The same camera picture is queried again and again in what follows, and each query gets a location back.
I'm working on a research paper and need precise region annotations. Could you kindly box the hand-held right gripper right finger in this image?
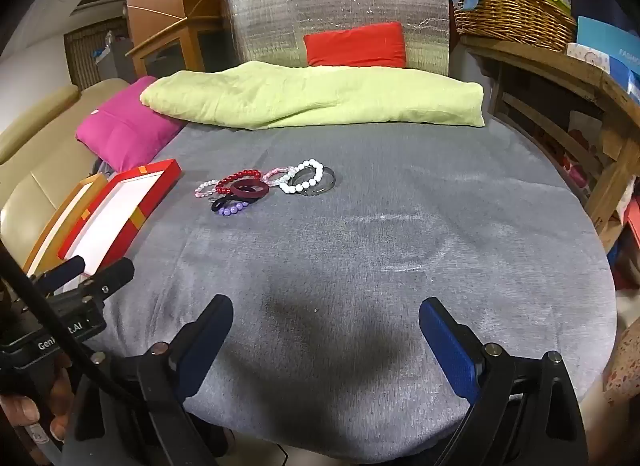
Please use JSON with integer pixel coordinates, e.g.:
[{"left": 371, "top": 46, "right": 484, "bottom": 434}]
[{"left": 419, "top": 297, "right": 588, "bottom": 466}]

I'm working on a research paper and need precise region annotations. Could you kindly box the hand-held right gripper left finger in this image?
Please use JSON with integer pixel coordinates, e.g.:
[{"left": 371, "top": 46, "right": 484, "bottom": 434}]
[{"left": 65, "top": 294, "right": 234, "bottom": 466}]

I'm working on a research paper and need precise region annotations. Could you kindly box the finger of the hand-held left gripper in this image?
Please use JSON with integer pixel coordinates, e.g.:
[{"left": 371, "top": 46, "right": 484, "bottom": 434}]
[
  {"left": 30, "top": 256, "right": 87, "bottom": 297},
  {"left": 60, "top": 258, "right": 136, "bottom": 307}
]

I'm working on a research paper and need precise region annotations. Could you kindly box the red jewelry box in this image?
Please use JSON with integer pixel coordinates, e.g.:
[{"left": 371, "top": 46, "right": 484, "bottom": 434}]
[{"left": 57, "top": 159, "right": 182, "bottom": 277}]

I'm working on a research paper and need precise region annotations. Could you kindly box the black bangle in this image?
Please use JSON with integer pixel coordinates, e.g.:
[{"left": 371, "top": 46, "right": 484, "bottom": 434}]
[{"left": 209, "top": 193, "right": 261, "bottom": 212}]

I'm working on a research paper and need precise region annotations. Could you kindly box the purple bead bracelet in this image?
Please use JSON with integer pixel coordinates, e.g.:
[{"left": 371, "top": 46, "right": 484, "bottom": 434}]
[{"left": 216, "top": 198, "right": 250, "bottom": 218}]

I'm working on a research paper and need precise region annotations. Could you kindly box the red bead bracelet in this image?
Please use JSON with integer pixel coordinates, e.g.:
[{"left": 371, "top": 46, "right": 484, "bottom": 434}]
[{"left": 215, "top": 169, "right": 264, "bottom": 195}]

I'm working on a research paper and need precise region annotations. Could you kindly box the maroon bangle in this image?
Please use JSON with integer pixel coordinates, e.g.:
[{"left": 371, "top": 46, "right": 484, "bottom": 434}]
[{"left": 230, "top": 181, "right": 270, "bottom": 201}]

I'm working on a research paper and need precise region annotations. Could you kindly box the dark grey bangle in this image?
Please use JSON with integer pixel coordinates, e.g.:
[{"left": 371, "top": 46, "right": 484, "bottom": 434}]
[{"left": 292, "top": 166, "right": 337, "bottom": 197}]

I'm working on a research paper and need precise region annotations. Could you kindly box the white bead bracelet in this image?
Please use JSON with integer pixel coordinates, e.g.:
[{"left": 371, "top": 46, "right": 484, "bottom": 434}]
[{"left": 278, "top": 159, "right": 325, "bottom": 195}]

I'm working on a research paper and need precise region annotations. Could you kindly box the person's left hand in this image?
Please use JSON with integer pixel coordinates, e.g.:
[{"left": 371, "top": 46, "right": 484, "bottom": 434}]
[{"left": 0, "top": 356, "right": 76, "bottom": 447}]

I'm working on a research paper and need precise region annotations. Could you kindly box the orange box lid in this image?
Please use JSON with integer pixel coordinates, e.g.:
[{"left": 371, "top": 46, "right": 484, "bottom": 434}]
[{"left": 22, "top": 173, "right": 109, "bottom": 277}]

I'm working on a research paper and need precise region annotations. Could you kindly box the beige sofa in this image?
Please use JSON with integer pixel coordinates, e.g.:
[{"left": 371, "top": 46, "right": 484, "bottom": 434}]
[{"left": 0, "top": 78, "right": 132, "bottom": 257}]

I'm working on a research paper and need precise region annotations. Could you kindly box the grey bed cover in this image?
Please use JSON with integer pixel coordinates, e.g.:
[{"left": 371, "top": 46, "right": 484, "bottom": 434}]
[{"left": 90, "top": 118, "right": 617, "bottom": 465}]

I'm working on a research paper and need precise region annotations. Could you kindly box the pink pillow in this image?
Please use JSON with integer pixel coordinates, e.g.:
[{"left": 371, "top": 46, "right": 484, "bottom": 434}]
[{"left": 76, "top": 76, "right": 187, "bottom": 173}]

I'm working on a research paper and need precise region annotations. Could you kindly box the floral cloth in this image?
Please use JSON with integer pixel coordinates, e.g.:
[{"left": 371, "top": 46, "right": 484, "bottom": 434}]
[{"left": 602, "top": 318, "right": 640, "bottom": 428}]

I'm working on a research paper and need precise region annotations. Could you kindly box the brown rattan screen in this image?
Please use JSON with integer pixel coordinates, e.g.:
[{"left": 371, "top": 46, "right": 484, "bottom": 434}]
[{"left": 64, "top": 20, "right": 126, "bottom": 92}]

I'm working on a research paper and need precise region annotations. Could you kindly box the grey storage box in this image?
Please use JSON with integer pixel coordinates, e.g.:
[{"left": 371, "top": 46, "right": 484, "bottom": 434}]
[{"left": 94, "top": 30, "right": 134, "bottom": 85}]

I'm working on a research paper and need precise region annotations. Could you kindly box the light green blanket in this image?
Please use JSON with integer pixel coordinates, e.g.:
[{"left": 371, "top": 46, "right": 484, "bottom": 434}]
[{"left": 140, "top": 60, "right": 486, "bottom": 130}]

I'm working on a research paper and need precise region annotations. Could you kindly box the wooden shelf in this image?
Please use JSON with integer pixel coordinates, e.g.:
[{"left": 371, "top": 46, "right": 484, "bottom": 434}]
[{"left": 459, "top": 34, "right": 640, "bottom": 253}]

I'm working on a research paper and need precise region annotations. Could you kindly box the silver foil panel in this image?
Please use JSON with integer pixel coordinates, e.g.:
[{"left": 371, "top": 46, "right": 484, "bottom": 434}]
[{"left": 222, "top": 0, "right": 451, "bottom": 79}]

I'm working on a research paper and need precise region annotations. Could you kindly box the small red pillow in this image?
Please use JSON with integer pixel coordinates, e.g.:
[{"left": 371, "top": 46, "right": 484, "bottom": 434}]
[{"left": 303, "top": 22, "right": 406, "bottom": 68}]

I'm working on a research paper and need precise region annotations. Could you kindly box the white patterned box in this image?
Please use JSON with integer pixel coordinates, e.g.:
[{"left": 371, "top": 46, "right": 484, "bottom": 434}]
[{"left": 565, "top": 42, "right": 612, "bottom": 72}]

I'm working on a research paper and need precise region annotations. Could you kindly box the blue cardboard box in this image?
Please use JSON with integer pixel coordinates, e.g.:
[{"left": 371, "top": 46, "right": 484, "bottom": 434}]
[{"left": 575, "top": 16, "right": 640, "bottom": 94}]

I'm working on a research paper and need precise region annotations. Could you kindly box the wicker basket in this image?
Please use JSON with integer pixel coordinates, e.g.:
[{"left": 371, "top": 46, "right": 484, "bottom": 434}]
[{"left": 452, "top": 0, "right": 577, "bottom": 52}]

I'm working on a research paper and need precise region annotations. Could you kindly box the black cable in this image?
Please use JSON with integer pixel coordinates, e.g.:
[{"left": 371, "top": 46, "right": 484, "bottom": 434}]
[{"left": 0, "top": 241, "right": 166, "bottom": 412}]

